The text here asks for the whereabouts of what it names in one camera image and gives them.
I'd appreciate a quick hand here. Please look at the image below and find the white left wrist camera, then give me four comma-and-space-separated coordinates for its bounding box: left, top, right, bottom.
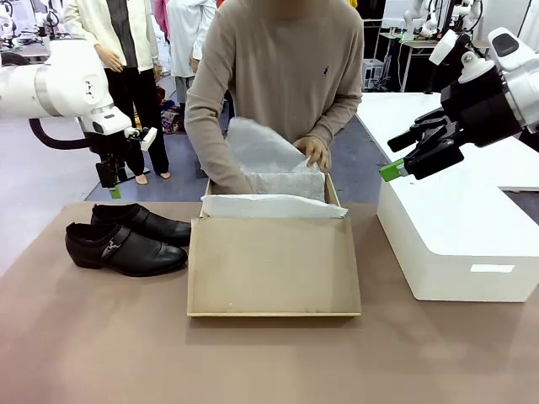
140, 127, 158, 152

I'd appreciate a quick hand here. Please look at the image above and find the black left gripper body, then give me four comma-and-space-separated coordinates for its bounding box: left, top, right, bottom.
90, 130, 130, 166

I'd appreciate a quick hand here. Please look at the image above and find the person's right forearm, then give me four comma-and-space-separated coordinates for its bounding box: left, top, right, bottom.
184, 100, 254, 195

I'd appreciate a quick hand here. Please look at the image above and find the mannequin with white shirt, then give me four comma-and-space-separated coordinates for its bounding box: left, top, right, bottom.
166, 0, 218, 111

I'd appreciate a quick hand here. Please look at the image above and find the mannequin with cream jacket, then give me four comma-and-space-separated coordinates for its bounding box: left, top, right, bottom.
62, 0, 172, 186

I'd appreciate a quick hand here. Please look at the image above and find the person in beige sweater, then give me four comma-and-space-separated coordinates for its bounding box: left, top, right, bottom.
184, 0, 366, 186

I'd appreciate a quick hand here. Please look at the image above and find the white tissue wrapping paper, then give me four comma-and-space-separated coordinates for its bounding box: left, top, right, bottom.
200, 116, 350, 221

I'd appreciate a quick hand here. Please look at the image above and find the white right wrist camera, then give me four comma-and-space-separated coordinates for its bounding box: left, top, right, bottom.
428, 29, 459, 66

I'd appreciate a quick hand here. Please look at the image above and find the large white block platform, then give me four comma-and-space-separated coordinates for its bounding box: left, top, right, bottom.
355, 92, 539, 303

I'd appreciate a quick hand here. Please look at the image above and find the colourful cloth pile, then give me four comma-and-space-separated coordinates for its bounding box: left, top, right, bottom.
157, 87, 187, 135

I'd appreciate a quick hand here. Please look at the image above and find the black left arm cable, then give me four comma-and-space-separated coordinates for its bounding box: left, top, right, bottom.
28, 117, 102, 152

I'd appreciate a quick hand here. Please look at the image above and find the metal frame background table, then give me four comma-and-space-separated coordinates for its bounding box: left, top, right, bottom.
377, 24, 444, 94

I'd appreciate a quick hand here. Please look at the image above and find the black leather buckle shoe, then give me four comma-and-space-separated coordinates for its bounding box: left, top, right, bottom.
90, 203, 193, 248
64, 221, 189, 278

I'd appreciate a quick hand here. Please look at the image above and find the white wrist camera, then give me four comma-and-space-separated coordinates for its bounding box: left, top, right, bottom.
140, 127, 158, 152
428, 29, 459, 66

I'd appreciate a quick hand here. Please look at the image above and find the white label sticker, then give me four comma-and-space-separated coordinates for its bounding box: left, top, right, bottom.
470, 263, 516, 274

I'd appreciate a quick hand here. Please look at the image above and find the person's left forearm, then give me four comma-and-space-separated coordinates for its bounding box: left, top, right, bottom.
303, 95, 364, 146

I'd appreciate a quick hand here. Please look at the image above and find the person's left hand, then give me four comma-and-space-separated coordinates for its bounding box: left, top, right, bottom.
293, 135, 330, 173

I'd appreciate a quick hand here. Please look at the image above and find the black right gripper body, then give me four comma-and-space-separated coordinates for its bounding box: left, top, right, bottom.
440, 71, 526, 149

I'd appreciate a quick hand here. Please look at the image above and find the brown cardboard shoe box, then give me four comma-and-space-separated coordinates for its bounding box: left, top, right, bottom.
186, 171, 362, 319

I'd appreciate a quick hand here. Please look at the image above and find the pink hanging garment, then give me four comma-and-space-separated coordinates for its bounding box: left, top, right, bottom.
152, 0, 170, 44

